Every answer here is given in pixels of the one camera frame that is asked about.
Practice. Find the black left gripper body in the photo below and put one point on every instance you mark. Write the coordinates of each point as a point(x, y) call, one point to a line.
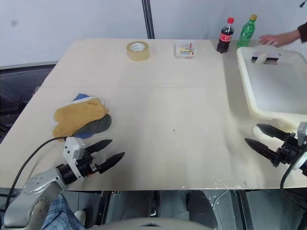
point(88, 165)

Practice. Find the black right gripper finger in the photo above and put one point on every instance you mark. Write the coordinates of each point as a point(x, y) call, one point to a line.
point(273, 132)
point(262, 149)

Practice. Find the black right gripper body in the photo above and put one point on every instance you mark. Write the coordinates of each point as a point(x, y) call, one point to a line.
point(286, 151)

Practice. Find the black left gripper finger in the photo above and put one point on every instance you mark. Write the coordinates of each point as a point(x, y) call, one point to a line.
point(111, 162)
point(100, 145)

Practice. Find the mustard yellow sock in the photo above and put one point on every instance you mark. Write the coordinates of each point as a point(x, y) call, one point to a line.
point(76, 115)

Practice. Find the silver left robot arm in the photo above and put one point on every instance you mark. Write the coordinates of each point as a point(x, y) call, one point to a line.
point(36, 184)

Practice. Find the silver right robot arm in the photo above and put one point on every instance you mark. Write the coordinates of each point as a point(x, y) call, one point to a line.
point(303, 165)

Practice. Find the white plastic basket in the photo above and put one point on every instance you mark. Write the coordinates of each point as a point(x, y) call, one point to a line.
point(275, 83)

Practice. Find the clear plastic box coloured bits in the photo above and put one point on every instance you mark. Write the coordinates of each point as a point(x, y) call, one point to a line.
point(184, 51)

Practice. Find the person's bare hand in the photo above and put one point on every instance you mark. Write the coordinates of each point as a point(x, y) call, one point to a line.
point(269, 40)

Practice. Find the blue sock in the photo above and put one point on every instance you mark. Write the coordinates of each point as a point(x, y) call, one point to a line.
point(84, 135)
point(80, 97)

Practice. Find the grey green sock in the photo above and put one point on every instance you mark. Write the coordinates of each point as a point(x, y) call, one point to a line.
point(98, 124)

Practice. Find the white shoe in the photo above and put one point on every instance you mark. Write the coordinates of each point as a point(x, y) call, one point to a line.
point(80, 216)

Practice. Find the blue denim trouser leg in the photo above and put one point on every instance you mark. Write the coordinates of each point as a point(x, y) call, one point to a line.
point(60, 215)

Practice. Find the grey robot torso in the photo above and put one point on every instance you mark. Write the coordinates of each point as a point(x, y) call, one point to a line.
point(153, 226)

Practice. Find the beige packing tape roll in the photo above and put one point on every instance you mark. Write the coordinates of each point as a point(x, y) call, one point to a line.
point(138, 56)

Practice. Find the green bottle yellow cap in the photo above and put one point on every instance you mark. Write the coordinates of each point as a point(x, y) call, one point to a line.
point(247, 31)

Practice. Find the cola bottle red cap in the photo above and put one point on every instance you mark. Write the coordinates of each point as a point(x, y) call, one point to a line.
point(225, 36)

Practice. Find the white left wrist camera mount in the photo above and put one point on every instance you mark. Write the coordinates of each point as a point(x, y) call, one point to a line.
point(72, 148)

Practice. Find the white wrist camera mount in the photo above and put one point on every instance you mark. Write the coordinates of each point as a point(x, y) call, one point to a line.
point(72, 148)
point(302, 131)

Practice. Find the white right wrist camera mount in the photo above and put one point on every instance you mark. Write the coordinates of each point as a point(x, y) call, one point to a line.
point(302, 131)

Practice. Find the black vertical wall post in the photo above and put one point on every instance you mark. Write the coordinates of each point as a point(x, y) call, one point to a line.
point(148, 19)

